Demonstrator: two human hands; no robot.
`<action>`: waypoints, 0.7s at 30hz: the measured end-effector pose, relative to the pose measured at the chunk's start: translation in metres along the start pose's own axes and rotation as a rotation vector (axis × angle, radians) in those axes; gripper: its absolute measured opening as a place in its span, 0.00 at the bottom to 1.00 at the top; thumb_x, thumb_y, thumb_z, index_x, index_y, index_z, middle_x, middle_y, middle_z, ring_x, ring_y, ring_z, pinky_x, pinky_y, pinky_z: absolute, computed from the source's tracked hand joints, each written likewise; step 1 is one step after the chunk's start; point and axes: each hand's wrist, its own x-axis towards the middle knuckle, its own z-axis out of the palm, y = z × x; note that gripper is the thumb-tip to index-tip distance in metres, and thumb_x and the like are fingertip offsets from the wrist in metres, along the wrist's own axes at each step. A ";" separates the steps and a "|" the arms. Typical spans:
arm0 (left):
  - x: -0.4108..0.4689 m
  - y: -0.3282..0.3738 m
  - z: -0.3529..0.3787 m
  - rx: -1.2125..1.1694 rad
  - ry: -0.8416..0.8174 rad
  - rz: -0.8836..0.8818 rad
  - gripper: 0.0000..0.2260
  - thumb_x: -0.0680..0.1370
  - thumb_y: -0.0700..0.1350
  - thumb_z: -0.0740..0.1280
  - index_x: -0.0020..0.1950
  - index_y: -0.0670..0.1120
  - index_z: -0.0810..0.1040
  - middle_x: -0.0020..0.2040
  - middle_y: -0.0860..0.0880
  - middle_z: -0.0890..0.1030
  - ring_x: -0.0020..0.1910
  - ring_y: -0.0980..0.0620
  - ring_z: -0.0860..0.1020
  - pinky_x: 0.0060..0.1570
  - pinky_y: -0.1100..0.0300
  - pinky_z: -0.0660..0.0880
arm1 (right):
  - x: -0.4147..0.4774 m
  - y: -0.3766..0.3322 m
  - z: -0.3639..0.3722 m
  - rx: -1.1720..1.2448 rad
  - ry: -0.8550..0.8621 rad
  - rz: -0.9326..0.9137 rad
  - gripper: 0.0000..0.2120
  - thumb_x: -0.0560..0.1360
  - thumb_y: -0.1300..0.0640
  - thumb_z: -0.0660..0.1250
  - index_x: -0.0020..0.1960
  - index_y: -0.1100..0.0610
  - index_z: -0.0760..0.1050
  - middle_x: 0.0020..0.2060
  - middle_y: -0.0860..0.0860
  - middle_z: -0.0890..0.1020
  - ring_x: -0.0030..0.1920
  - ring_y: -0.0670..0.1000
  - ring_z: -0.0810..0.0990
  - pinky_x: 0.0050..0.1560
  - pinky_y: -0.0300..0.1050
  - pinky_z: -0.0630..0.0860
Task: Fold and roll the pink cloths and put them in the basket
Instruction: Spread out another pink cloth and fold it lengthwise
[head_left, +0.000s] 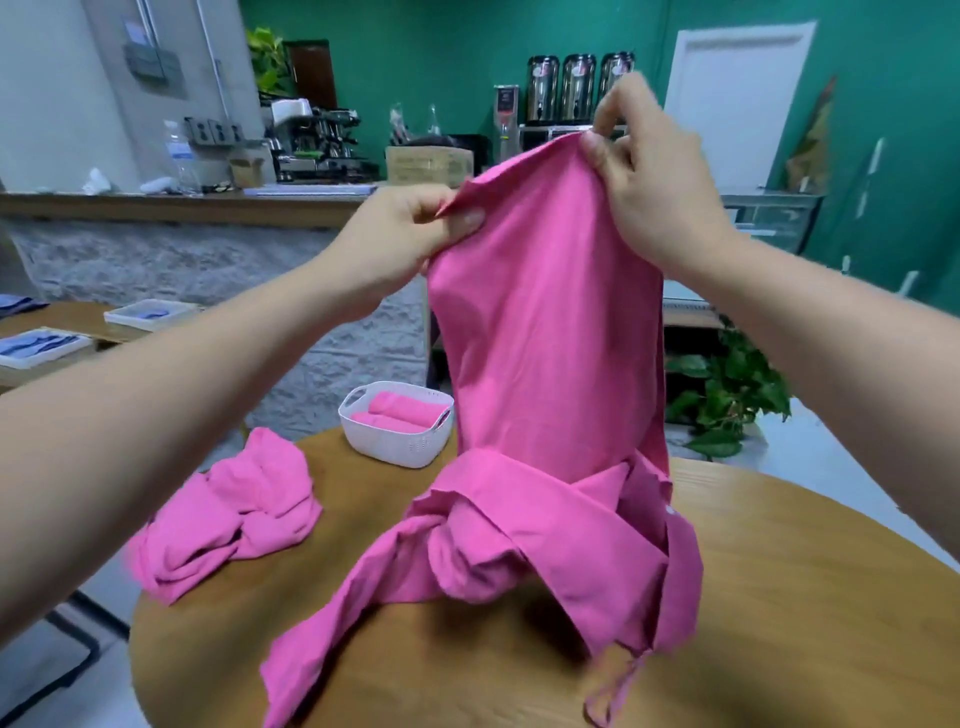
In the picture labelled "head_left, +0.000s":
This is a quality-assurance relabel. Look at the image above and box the tall silver dispenser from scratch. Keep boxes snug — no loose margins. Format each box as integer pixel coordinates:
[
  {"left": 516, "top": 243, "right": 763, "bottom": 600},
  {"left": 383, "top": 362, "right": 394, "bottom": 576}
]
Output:
[{"left": 492, "top": 84, "right": 524, "bottom": 165}]

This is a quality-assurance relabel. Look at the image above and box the steel drink urn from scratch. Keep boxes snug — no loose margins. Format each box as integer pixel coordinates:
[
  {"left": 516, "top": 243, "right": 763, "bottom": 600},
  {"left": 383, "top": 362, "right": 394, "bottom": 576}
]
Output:
[
  {"left": 526, "top": 55, "right": 561, "bottom": 125},
  {"left": 598, "top": 49, "right": 638, "bottom": 107},
  {"left": 562, "top": 52, "right": 599, "bottom": 123}
]

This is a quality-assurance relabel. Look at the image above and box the clear plastic water bottle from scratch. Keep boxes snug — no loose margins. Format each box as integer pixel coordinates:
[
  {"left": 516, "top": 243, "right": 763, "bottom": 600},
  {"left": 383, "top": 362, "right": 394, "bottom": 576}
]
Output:
[{"left": 160, "top": 121, "right": 203, "bottom": 198}]

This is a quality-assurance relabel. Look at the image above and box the blue cloth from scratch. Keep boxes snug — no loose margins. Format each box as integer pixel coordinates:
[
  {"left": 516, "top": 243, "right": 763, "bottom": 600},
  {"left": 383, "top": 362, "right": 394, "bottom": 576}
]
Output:
[{"left": 0, "top": 291, "right": 50, "bottom": 321}]

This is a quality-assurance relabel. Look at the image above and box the small round wooden side table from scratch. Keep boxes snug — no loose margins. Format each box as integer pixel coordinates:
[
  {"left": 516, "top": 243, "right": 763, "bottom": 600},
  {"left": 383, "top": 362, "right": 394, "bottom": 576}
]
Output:
[{"left": 0, "top": 298, "right": 159, "bottom": 395}]

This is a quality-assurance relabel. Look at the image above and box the pink towel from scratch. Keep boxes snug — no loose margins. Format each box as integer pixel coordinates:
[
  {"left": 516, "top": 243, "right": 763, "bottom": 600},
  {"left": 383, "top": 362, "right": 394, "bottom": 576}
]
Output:
[
  {"left": 369, "top": 390, "right": 452, "bottom": 431},
  {"left": 259, "top": 132, "right": 705, "bottom": 728},
  {"left": 346, "top": 411, "right": 431, "bottom": 438}
]

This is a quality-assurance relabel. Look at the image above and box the person's left forearm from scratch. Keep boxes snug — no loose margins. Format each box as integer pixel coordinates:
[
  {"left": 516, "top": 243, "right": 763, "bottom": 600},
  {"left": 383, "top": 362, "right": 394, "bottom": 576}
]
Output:
[{"left": 0, "top": 258, "right": 362, "bottom": 647}]

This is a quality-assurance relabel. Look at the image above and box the leafy plant on shelf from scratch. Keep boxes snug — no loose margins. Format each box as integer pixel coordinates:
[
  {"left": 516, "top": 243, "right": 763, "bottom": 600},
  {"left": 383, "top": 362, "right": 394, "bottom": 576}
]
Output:
[{"left": 246, "top": 25, "right": 300, "bottom": 101}]

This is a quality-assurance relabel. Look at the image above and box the wooden bar counter top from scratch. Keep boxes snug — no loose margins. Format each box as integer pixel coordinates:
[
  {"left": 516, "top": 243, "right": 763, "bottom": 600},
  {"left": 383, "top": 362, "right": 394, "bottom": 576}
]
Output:
[{"left": 0, "top": 190, "right": 374, "bottom": 231}]

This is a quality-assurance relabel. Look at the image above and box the gray wall socket strip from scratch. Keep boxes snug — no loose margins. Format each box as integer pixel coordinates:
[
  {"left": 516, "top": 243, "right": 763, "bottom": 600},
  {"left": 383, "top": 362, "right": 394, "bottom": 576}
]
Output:
[{"left": 181, "top": 115, "right": 243, "bottom": 149}]

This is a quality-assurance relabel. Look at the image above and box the white flat tray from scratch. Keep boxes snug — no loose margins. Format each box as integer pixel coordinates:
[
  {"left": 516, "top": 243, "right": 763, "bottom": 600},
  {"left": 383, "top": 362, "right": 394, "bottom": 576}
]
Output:
[{"left": 243, "top": 181, "right": 378, "bottom": 200}]

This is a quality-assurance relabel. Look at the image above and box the pile of pink cloths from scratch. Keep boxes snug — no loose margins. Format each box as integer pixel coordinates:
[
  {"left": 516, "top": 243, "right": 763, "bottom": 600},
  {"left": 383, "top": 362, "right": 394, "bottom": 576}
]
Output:
[{"left": 126, "top": 427, "right": 324, "bottom": 606}]

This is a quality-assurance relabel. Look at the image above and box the small tan box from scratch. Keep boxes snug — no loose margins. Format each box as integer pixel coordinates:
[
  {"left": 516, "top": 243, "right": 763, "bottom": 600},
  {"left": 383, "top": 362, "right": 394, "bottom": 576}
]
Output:
[{"left": 226, "top": 153, "right": 270, "bottom": 191}]

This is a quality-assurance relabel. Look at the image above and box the gray wall panel box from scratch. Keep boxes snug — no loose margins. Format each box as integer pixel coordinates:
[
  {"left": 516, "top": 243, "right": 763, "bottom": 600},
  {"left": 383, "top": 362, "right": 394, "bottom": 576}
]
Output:
[{"left": 121, "top": 16, "right": 186, "bottom": 86}]

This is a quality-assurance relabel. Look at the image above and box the white woven plastic basket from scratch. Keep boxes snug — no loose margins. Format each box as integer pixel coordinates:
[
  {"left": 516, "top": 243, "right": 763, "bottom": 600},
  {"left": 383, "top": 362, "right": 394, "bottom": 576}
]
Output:
[{"left": 337, "top": 379, "right": 458, "bottom": 470}]

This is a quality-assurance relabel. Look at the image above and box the cardboard box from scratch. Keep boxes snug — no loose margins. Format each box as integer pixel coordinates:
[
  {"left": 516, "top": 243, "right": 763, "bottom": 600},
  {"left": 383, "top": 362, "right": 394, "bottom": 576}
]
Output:
[{"left": 385, "top": 144, "right": 477, "bottom": 189}]

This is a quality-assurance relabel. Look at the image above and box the glass display case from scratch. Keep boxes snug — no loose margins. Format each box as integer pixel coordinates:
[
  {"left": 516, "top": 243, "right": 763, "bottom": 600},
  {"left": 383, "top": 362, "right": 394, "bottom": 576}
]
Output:
[{"left": 663, "top": 189, "right": 825, "bottom": 309}]

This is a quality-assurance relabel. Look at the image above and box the silver coffee machine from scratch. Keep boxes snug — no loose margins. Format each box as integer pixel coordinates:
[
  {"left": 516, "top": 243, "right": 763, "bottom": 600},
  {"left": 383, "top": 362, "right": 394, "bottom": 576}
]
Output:
[{"left": 267, "top": 99, "right": 380, "bottom": 186}]

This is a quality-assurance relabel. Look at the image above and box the green potted plant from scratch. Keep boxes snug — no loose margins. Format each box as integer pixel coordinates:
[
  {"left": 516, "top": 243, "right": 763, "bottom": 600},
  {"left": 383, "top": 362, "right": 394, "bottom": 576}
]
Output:
[{"left": 664, "top": 319, "right": 795, "bottom": 461}]

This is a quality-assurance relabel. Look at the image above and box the person's left hand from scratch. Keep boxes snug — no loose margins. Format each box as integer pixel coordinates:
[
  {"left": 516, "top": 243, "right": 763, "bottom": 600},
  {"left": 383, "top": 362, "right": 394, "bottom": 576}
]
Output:
[{"left": 315, "top": 183, "right": 489, "bottom": 324}]

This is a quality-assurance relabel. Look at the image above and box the person's right forearm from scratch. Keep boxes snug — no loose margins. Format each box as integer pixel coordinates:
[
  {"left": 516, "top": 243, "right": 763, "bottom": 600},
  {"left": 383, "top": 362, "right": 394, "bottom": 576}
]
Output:
[{"left": 682, "top": 225, "right": 960, "bottom": 560}]

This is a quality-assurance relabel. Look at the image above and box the white door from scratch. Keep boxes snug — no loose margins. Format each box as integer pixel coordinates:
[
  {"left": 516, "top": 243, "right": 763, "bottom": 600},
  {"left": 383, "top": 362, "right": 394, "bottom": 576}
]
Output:
[{"left": 663, "top": 19, "right": 821, "bottom": 195}]

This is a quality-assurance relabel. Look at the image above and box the person's right hand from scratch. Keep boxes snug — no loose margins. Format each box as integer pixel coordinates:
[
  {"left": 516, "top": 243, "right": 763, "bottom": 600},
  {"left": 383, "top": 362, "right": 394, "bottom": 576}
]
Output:
[{"left": 577, "top": 70, "right": 740, "bottom": 281}]

